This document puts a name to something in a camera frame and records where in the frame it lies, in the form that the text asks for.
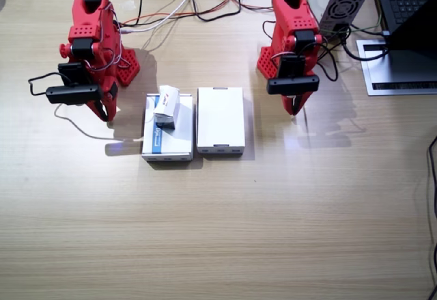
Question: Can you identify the thin green wire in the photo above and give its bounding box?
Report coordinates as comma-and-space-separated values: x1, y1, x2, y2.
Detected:
320, 4, 383, 38

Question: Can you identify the plain white box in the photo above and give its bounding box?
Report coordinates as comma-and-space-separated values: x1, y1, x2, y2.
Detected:
196, 86, 246, 157

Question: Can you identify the webcam black cable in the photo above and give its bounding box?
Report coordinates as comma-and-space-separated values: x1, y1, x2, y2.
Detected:
27, 72, 63, 97
305, 38, 339, 82

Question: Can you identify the black laptop cable with plug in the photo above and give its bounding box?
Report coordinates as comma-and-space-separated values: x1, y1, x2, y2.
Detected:
350, 25, 391, 38

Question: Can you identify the black laptop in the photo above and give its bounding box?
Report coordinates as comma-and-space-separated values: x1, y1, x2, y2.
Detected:
370, 0, 437, 52

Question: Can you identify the black cable at table edge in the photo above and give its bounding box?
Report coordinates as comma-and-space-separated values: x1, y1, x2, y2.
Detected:
425, 135, 437, 300

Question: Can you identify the white box with blue stripe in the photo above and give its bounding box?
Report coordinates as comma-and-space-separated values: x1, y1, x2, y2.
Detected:
141, 92, 195, 162

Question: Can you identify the black power cord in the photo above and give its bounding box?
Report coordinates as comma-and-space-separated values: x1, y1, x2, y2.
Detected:
334, 23, 392, 62

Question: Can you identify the black webcam on gripper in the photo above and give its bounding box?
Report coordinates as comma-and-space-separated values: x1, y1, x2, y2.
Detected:
266, 75, 320, 95
46, 85, 102, 105

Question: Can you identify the silver metal plate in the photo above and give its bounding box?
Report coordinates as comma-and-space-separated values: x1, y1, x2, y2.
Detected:
356, 39, 437, 96

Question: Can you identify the white cable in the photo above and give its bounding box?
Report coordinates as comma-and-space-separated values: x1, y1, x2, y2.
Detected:
118, 0, 206, 34

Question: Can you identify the small white black packet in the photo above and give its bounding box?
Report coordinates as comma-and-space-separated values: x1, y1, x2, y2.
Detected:
152, 85, 181, 130

